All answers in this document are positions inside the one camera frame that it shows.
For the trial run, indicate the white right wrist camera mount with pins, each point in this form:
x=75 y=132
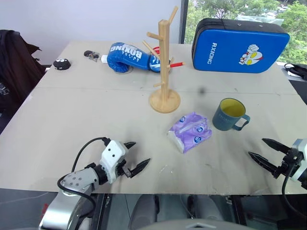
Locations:
x=301 y=145

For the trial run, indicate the blue boxing glove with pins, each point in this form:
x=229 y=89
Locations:
x=124 y=57

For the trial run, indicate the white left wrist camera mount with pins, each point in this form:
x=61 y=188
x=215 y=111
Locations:
x=112 y=153

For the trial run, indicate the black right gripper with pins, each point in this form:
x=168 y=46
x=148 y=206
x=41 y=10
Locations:
x=291 y=158

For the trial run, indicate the wooden mug tree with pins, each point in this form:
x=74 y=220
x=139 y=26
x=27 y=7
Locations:
x=164 y=72

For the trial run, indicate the white bottle cap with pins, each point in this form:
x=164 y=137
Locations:
x=104 y=59

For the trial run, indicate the black jacket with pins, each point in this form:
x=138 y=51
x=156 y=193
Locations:
x=14 y=69

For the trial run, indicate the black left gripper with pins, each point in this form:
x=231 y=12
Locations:
x=121 y=169

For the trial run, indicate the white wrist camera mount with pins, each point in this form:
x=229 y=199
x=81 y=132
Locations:
x=301 y=145
x=112 y=153

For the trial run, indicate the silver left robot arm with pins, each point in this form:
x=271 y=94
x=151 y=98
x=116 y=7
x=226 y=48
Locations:
x=72 y=180

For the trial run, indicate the black window frame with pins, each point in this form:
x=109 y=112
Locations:
x=183 y=21

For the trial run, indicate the blue mug with yellow inside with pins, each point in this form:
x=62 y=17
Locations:
x=223 y=119

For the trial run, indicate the red pencil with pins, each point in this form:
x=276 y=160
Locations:
x=177 y=64

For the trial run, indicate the black key bunch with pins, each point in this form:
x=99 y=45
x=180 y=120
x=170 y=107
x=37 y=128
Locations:
x=90 y=54

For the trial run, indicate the black bag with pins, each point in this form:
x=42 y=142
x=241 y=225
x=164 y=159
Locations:
x=297 y=70

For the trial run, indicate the blue RXIONG kick pad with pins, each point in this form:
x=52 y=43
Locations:
x=227 y=48

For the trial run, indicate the purple tissue pack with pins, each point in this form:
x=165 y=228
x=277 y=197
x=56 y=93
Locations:
x=189 y=134

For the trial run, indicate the small black plush pouch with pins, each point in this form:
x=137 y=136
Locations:
x=62 y=64

